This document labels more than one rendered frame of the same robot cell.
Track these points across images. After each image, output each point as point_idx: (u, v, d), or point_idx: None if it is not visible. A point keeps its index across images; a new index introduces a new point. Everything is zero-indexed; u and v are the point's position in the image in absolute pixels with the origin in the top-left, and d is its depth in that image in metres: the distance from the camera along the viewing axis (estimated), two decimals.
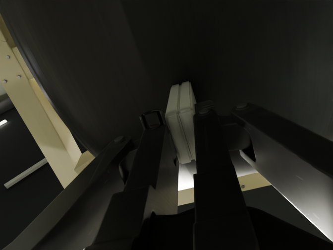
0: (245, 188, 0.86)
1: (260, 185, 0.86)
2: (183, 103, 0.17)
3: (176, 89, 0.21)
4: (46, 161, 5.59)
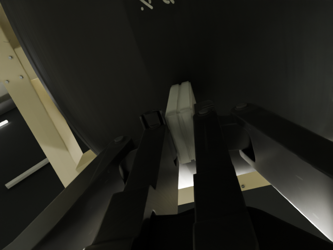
0: (245, 188, 0.87)
1: (260, 185, 0.87)
2: (182, 103, 0.17)
3: (175, 89, 0.21)
4: (47, 161, 5.60)
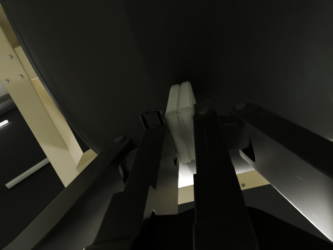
0: (246, 187, 0.87)
1: (261, 184, 0.86)
2: (182, 103, 0.17)
3: (175, 89, 0.21)
4: (47, 161, 5.60)
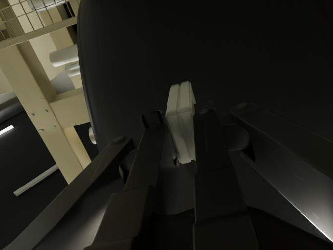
0: None
1: None
2: (182, 103, 0.17)
3: (175, 89, 0.21)
4: (54, 169, 5.73)
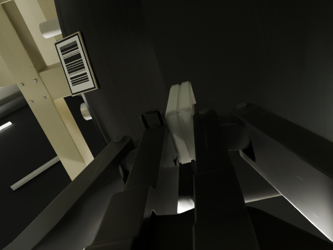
0: None
1: None
2: (182, 103, 0.17)
3: (175, 89, 0.21)
4: (52, 164, 5.71)
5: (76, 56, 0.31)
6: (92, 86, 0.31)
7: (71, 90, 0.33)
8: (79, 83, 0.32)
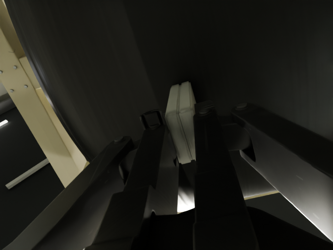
0: (248, 197, 0.89)
1: (262, 194, 0.88)
2: (183, 103, 0.17)
3: (176, 89, 0.21)
4: (47, 162, 5.61)
5: None
6: None
7: None
8: None
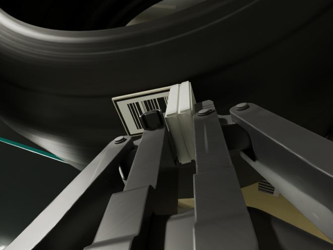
0: None
1: None
2: (182, 103, 0.17)
3: (175, 89, 0.21)
4: None
5: None
6: (131, 133, 0.25)
7: (120, 100, 0.23)
8: (132, 114, 0.24)
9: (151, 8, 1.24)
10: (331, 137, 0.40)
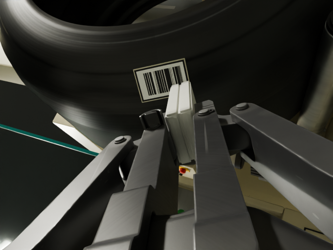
0: None
1: None
2: (182, 103, 0.17)
3: (175, 89, 0.21)
4: None
5: (170, 85, 0.34)
6: (143, 98, 0.35)
7: (138, 71, 0.34)
8: (146, 82, 0.34)
9: (152, 8, 1.34)
10: (301, 112, 0.49)
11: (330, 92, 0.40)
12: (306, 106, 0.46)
